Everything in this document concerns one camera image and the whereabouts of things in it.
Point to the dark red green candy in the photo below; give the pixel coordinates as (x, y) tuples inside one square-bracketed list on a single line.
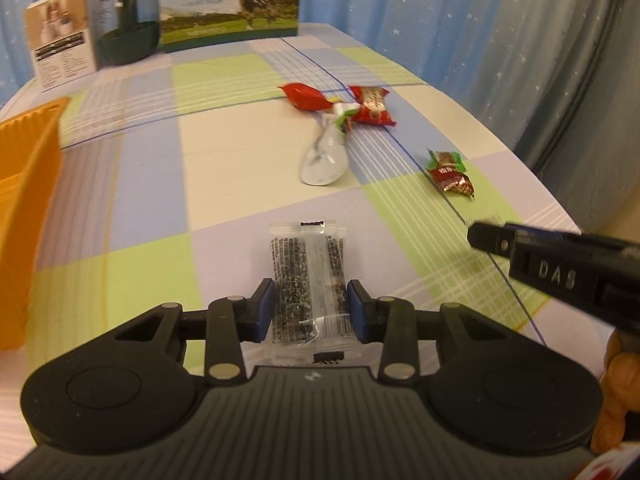
[(447, 170)]

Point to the clear sesame snack packet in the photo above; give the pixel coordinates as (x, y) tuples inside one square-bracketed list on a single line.
[(311, 322)]

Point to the milk carton gift box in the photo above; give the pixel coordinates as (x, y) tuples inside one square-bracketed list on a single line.
[(186, 24)]

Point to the dark green glass jar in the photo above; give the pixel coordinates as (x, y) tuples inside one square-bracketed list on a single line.
[(129, 30)]

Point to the silver foil pouch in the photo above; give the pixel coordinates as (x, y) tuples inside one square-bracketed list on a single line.
[(326, 160)]

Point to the orange plastic basket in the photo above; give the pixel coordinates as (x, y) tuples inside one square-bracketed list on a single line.
[(31, 161)]

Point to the plaid tablecloth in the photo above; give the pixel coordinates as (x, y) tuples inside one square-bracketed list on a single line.
[(175, 168)]

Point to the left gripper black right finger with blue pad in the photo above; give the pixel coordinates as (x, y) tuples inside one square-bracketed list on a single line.
[(392, 322)]

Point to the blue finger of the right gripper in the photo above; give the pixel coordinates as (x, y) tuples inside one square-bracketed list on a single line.
[(521, 231)]

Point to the person's right hand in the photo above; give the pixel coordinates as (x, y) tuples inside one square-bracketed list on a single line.
[(620, 385)]

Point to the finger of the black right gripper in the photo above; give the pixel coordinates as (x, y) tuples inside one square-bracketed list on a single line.
[(495, 239)]

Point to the blue star curtain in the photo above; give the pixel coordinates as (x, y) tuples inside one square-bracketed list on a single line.
[(556, 80)]

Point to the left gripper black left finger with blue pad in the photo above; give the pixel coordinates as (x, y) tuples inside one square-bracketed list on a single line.
[(229, 322)]

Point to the red brown snack bar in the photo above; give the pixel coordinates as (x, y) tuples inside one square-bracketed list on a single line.
[(372, 109)]

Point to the white product box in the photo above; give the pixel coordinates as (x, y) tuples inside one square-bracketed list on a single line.
[(61, 39)]

